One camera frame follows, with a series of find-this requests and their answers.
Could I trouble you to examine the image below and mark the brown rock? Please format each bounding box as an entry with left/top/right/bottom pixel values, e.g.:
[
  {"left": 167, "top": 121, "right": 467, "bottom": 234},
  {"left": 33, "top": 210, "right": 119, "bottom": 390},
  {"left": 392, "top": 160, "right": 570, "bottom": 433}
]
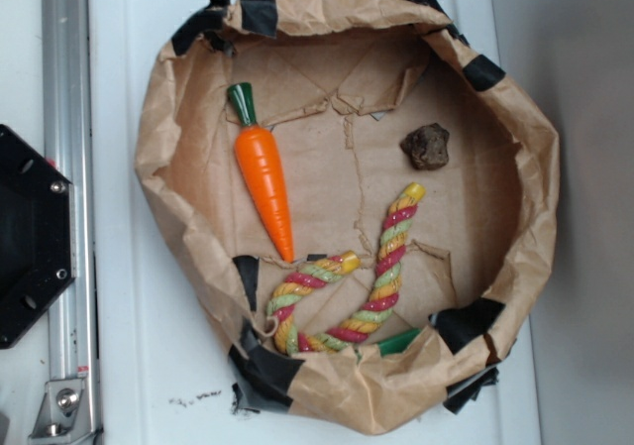
[{"left": 399, "top": 123, "right": 450, "bottom": 170}]

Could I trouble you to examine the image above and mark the orange plastic toy carrot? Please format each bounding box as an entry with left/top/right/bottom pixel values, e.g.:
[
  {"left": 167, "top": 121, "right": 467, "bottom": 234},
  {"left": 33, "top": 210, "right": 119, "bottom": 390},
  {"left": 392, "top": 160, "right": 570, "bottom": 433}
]
[{"left": 227, "top": 82, "right": 294, "bottom": 263}]

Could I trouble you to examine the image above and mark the brown paper bag bin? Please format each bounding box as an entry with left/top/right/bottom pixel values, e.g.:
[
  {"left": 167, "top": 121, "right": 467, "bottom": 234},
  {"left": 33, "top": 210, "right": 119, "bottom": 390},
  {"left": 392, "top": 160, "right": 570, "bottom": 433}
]
[{"left": 135, "top": 0, "right": 560, "bottom": 435}]

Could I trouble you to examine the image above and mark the green plastic object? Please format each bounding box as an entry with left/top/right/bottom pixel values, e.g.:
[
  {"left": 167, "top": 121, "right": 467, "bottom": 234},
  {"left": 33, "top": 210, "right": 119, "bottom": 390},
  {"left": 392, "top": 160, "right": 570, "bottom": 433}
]
[{"left": 370, "top": 328, "right": 422, "bottom": 357}]

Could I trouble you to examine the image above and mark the white plastic tray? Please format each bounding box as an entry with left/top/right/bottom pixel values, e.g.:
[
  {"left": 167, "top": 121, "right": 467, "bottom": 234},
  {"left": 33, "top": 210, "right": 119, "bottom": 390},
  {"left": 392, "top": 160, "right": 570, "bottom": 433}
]
[{"left": 87, "top": 0, "right": 543, "bottom": 445}]

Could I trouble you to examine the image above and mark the multicolour twisted rope toy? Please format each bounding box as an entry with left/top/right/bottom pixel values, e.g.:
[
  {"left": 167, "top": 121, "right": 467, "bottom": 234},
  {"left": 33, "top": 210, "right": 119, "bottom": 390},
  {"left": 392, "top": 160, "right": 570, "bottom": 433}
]
[{"left": 265, "top": 182, "right": 426, "bottom": 356}]

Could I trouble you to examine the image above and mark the aluminium extrusion rail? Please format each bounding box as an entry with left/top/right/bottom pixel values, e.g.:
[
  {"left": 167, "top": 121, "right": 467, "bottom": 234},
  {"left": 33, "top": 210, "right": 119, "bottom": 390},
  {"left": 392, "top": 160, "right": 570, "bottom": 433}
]
[{"left": 42, "top": 0, "right": 103, "bottom": 444}]

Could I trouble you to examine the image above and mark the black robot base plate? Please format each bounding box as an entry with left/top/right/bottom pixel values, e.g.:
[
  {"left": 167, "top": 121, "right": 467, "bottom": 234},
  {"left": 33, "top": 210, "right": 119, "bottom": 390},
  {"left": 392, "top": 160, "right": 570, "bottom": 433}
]
[{"left": 1, "top": 125, "right": 74, "bottom": 350}]

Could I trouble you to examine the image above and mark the metal corner bracket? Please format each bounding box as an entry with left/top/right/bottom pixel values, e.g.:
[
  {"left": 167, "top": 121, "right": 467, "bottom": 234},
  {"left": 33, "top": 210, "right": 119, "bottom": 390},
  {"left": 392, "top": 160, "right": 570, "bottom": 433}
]
[{"left": 28, "top": 378, "right": 101, "bottom": 444}]

